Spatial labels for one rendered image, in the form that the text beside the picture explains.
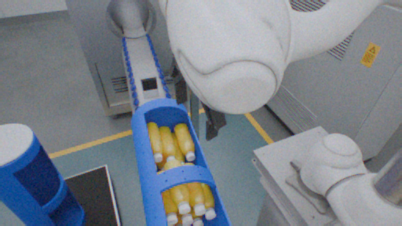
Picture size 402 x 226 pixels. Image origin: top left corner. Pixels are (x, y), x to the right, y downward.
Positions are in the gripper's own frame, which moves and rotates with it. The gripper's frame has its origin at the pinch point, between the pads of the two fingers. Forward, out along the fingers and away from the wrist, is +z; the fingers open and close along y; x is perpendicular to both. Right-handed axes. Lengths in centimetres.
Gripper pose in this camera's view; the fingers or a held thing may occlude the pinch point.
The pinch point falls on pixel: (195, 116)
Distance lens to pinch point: 65.4
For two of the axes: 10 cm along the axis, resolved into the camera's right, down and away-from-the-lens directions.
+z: 0.1, 6.3, 7.7
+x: 8.3, -4.3, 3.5
